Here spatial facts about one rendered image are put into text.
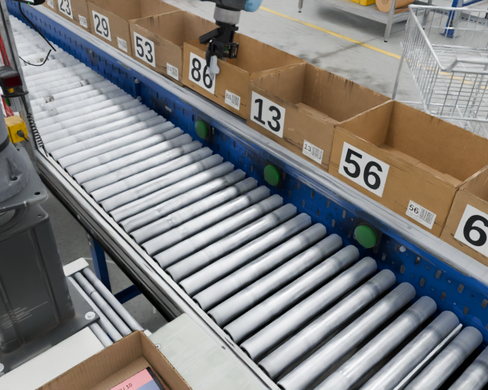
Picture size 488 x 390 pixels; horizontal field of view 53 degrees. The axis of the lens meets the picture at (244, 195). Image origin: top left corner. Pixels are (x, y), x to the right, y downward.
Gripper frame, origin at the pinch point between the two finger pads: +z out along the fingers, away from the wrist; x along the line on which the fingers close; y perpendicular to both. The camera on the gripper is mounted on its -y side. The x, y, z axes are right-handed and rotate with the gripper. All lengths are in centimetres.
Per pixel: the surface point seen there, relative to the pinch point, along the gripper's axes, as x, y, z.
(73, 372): -85, 71, 36
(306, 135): 0.0, 48.7, 2.8
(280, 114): -0.8, 37.1, 0.6
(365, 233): -5, 81, 19
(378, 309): -16, 97, 29
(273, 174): -4.5, 43.5, 18.7
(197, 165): -12.1, 14.2, 28.5
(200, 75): -0.1, -7.0, 2.2
